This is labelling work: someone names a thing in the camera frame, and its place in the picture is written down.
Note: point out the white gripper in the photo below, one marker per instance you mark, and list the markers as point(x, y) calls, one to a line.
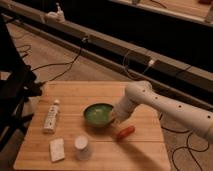
point(122, 110)

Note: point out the green ceramic bowl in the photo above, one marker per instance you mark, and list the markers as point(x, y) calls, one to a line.
point(97, 115)

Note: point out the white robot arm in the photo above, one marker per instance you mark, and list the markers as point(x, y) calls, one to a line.
point(198, 120)

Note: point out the orange carrot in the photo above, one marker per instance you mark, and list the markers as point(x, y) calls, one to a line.
point(125, 132)

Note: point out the white plastic cup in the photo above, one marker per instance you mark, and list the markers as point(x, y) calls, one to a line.
point(82, 148)

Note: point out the white tube bottle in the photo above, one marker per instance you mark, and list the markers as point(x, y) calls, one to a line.
point(51, 118)

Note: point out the white sponge block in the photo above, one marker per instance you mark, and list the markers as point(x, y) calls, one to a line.
point(57, 150)

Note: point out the black chair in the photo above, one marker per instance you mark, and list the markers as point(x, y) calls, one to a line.
point(16, 89)

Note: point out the grey metal rail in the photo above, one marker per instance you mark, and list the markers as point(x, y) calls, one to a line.
point(183, 47)

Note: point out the white object on rail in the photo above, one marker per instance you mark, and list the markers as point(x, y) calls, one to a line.
point(58, 15)

